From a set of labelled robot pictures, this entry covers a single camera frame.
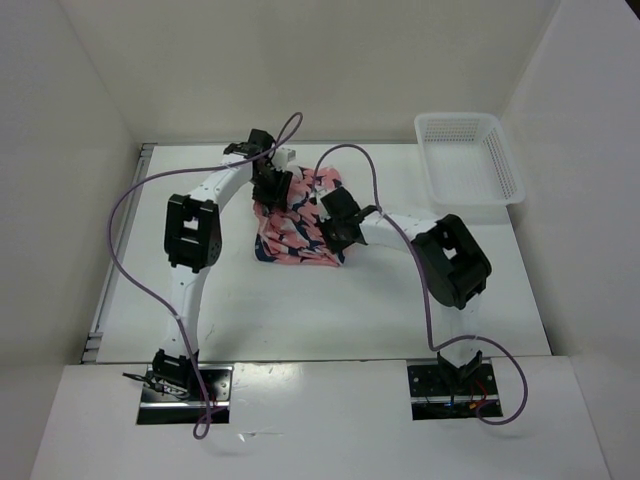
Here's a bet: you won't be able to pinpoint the purple cable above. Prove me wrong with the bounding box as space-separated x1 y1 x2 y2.
107 111 304 441
310 144 529 426

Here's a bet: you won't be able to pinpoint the pink shark print shorts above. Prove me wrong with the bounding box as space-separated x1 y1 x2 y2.
253 166 345 267

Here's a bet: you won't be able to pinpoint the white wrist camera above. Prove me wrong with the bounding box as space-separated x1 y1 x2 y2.
271 147 296 171
308 189 328 222

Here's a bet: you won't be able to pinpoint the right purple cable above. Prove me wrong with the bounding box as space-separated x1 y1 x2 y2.
310 144 529 426

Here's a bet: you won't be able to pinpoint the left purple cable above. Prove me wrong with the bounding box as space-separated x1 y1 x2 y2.
107 111 304 441

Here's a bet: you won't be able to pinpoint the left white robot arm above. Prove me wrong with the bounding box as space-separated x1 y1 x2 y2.
152 129 295 400

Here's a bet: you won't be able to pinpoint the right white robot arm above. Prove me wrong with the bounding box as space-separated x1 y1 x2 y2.
311 187 492 393

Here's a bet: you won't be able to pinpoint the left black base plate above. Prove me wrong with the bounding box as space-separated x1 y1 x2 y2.
136 365 233 426

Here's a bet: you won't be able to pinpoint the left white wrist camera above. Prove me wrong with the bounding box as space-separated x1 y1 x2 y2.
271 147 296 171

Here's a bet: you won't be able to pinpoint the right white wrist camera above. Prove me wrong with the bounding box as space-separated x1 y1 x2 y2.
308 189 328 222

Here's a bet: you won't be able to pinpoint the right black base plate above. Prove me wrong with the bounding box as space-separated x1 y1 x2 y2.
407 361 503 421

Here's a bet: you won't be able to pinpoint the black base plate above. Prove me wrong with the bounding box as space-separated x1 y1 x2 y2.
407 361 503 421
136 365 233 426

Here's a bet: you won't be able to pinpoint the white plastic basket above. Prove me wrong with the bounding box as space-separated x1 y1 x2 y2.
414 112 526 207

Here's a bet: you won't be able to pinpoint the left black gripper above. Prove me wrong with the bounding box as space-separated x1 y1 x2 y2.
249 165 292 212

